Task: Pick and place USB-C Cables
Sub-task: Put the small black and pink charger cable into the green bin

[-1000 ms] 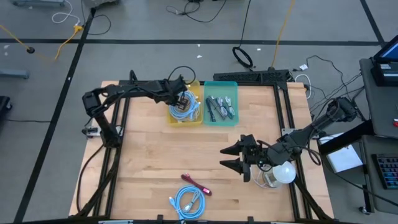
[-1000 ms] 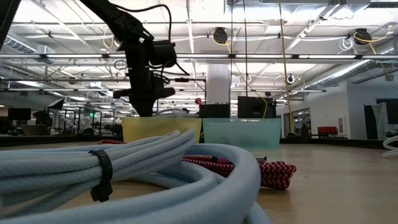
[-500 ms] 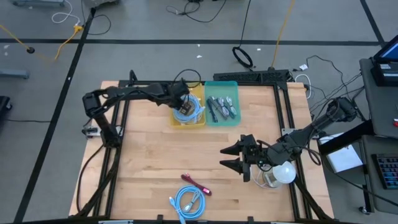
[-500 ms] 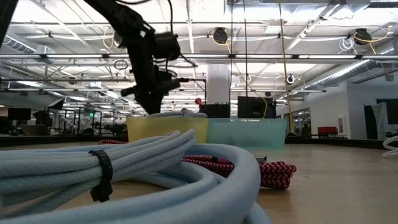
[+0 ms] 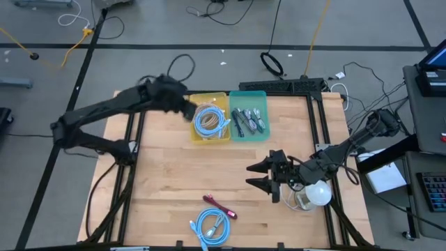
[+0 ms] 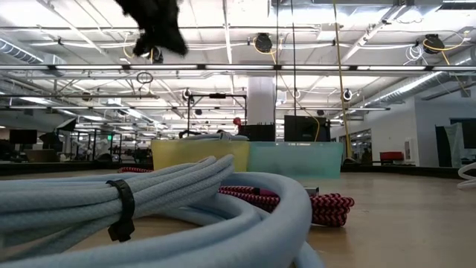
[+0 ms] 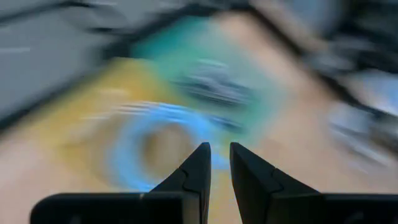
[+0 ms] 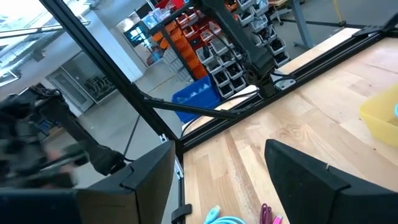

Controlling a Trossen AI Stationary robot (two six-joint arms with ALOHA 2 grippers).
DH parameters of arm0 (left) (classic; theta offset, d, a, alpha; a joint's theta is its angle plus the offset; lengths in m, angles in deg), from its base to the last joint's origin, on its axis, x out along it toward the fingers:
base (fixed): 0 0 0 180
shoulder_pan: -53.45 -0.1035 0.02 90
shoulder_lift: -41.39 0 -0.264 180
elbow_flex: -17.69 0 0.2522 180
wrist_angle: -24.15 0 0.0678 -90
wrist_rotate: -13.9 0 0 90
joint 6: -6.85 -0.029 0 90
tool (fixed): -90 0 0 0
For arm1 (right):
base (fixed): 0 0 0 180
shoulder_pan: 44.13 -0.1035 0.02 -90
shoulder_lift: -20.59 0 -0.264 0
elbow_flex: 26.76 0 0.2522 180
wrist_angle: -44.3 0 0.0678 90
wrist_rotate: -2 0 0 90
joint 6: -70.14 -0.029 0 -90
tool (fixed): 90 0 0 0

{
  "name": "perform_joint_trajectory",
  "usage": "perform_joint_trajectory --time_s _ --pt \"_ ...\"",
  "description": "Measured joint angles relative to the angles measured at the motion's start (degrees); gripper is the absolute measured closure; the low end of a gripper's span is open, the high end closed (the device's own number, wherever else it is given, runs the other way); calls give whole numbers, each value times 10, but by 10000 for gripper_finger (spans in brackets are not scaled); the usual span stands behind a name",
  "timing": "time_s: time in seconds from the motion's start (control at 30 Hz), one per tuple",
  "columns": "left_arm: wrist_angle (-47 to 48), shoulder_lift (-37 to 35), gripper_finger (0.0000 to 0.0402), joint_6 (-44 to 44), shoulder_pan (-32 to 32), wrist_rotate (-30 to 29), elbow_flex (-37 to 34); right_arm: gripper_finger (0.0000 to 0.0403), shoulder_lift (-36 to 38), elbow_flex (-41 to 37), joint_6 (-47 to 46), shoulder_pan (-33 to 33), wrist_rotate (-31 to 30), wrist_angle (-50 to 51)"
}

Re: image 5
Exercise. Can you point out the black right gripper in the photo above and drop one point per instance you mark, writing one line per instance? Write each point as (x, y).
(284, 171)

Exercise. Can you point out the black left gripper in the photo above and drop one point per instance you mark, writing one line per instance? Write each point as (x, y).
(170, 94)

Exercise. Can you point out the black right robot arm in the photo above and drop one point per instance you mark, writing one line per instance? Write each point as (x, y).
(334, 153)

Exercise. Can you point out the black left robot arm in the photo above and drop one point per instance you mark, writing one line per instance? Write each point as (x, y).
(104, 104)

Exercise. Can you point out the yellow translucent plastic bin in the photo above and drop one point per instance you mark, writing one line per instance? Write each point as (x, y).
(193, 139)

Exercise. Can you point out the white globe lamp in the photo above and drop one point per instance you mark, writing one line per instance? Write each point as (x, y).
(318, 193)

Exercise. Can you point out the teal translucent plastic bin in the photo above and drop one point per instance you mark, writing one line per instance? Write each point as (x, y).
(249, 99)

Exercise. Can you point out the white box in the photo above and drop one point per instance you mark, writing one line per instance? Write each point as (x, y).
(386, 179)

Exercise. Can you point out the black round disc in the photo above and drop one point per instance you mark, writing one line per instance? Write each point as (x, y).
(34, 55)

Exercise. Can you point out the grey cart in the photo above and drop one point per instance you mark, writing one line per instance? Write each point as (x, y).
(426, 122)

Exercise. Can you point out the keyboard with coloured keys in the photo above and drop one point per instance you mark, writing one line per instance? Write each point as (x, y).
(435, 191)

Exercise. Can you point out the grey metal foot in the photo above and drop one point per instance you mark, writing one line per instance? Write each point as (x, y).
(15, 82)

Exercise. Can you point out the black laptop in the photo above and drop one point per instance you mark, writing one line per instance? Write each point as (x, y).
(433, 80)

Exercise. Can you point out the black aluminium table frame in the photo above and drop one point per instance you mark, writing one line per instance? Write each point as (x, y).
(313, 122)

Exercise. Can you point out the black perforated metal bracket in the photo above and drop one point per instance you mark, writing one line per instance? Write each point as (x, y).
(278, 84)

